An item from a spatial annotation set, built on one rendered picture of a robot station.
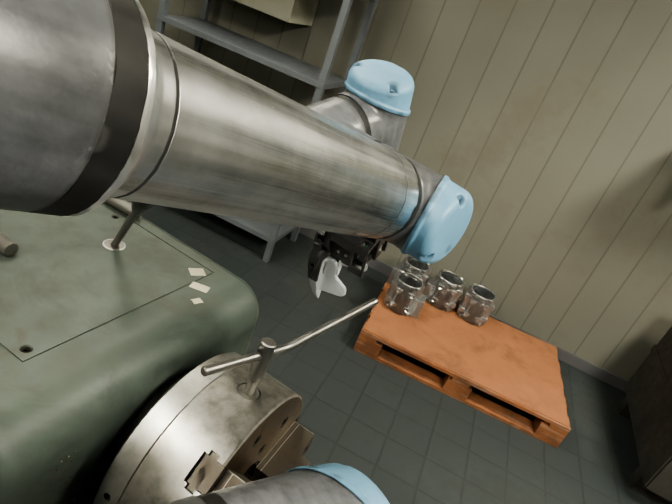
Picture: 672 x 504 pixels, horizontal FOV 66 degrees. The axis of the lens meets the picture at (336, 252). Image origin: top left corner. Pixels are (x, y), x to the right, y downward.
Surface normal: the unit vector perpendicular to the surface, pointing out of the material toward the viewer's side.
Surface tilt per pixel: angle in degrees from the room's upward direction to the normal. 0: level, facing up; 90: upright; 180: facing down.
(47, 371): 0
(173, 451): 41
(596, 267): 90
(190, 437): 32
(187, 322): 23
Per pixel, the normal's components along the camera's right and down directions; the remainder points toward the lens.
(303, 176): 0.75, 0.44
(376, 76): 0.15, -0.69
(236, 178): 0.63, 0.63
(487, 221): -0.34, 0.33
